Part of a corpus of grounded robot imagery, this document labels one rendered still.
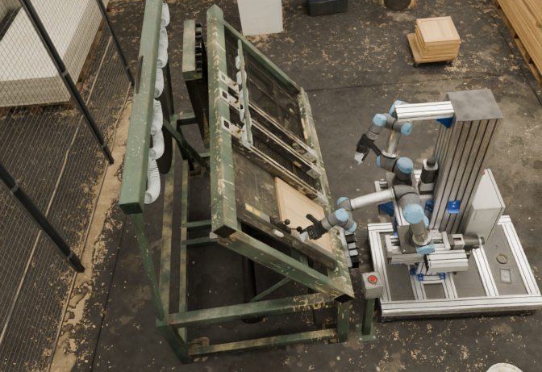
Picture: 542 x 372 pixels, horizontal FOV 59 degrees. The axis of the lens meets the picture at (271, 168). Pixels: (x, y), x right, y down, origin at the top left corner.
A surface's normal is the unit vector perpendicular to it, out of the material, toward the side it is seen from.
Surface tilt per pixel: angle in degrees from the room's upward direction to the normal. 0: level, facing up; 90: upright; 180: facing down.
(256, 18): 90
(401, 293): 0
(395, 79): 0
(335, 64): 0
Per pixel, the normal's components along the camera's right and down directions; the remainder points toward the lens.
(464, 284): -0.10, -0.65
